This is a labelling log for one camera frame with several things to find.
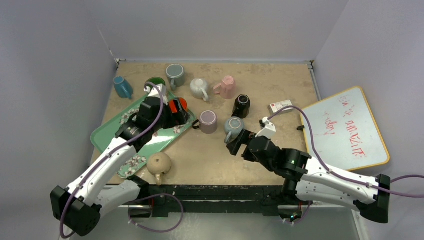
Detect purple mug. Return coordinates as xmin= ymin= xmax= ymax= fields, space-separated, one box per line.
xmin=192 ymin=110 xmax=218 ymax=134

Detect white-grey mug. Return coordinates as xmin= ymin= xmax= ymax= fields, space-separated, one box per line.
xmin=190 ymin=78 xmax=210 ymax=102

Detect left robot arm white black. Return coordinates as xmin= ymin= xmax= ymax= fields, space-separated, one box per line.
xmin=50 ymin=96 xmax=191 ymax=239

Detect pink faceted mug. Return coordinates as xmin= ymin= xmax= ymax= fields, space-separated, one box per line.
xmin=213 ymin=75 xmax=236 ymax=100

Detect orange mug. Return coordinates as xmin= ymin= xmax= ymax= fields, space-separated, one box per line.
xmin=168 ymin=97 xmax=188 ymax=114

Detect grey-teal mug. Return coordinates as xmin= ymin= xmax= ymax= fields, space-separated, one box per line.
xmin=165 ymin=64 xmax=186 ymax=91

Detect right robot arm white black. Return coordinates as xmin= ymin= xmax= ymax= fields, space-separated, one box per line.
xmin=226 ymin=129 xmax=391 ymax=224

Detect small red white box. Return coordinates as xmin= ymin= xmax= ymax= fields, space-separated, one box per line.
xmin=267 ymin=100 xmax=293 ymax=115

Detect whiteboard with yellow frame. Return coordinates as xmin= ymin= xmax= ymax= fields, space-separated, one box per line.
xmin=300 ymin=86 xmax=391 ymax=171

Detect cream floral mug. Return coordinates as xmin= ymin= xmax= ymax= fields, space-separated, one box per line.
xmin=144 ymin=77 xmax=166 ymax=88

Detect blue mug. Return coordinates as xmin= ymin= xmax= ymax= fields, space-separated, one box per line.
xmin=113 ymin=76 xmax=134 ymax=100

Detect black mug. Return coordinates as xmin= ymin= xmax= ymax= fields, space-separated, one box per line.
xmin=231 ymin=94 xmax=251 ymax=119

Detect beige round mug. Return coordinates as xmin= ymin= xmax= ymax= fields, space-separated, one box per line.
xmin=146 ymin=152 xmax=172 ymax=186

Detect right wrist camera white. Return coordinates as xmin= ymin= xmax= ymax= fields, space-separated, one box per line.
xmin=255 ymin=117 xmax=277 ymax=139

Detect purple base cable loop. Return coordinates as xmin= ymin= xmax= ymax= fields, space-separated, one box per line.
xmin=128 ymin=193 xmax=185 ymax=234

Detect grey-blue mug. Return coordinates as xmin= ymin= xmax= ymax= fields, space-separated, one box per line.
xmin=224 ymin=116 xmax=245 ymax=144

